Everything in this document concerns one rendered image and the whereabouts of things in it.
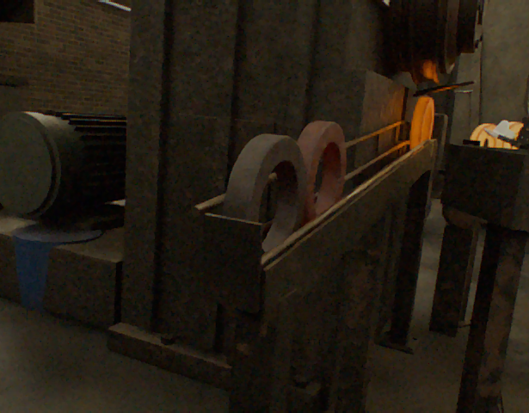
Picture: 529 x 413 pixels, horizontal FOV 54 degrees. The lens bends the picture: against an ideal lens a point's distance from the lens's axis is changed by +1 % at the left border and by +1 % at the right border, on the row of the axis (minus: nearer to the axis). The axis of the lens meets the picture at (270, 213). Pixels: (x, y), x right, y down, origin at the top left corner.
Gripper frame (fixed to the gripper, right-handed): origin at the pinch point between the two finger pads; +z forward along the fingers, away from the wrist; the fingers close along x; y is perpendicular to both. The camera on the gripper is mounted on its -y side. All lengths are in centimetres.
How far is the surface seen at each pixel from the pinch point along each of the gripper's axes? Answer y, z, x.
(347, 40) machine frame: 9, 33, 61
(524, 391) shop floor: -65, -44, 16
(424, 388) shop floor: -73, -19, 33
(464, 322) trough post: -70, -24, -29
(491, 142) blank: -3.2, -0.9, -33.4
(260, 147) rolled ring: -9, 14, 127
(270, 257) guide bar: -20, 7, 128
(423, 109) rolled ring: -0.2, 17.6, 20.8
